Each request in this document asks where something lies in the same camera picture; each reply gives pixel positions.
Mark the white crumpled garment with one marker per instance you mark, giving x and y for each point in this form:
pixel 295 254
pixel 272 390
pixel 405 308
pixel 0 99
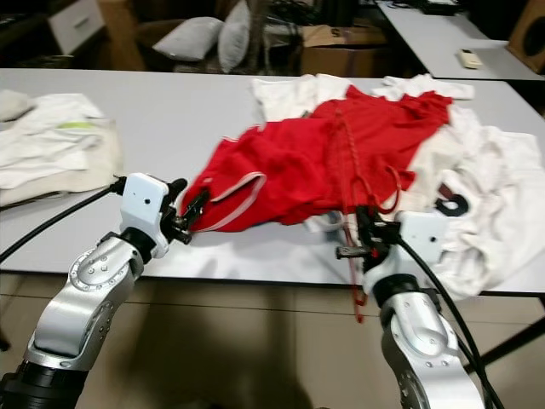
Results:
pixel 494 170

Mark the grey pillow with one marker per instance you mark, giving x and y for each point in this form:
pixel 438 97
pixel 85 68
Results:
pixel 187 38
pixel 234 38

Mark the brown cardboard box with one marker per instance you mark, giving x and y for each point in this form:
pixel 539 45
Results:
pixel 341 55

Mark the cream remote control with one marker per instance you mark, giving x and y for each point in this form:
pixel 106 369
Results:
pixel 470 58

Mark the white drawer unit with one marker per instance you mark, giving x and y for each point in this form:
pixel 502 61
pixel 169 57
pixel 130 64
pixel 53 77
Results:
pixel 77 25

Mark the white table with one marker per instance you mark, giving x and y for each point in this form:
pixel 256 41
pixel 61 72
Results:
pixel 434 38

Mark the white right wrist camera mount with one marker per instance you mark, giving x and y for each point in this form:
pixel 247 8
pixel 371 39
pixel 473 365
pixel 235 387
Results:
pixel 421 243

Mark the brown wooden box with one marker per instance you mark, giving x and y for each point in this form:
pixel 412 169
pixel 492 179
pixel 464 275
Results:
pixel 530 30

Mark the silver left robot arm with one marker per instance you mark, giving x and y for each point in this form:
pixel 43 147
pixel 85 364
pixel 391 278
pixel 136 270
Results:
pixel 85 298

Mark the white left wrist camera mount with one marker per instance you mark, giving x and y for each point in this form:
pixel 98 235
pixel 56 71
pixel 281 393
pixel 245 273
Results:
pixel 143 204

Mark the red garment white stripes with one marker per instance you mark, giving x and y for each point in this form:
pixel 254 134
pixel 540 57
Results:
pixel 289 162

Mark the red plastic hanger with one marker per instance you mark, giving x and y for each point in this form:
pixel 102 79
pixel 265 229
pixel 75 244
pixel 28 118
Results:
pixel 398 189

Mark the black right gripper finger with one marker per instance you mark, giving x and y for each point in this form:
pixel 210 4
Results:
pixel 360 223
pixel 375 227

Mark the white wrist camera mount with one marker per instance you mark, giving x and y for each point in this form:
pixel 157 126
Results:
pixel 421 243
pixel 143 204

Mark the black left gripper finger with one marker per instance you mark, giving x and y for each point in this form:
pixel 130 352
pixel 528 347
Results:
pixel 199 206
pixel 178 187

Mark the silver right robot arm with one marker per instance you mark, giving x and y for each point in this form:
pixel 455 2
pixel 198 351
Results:
pixel 426 349

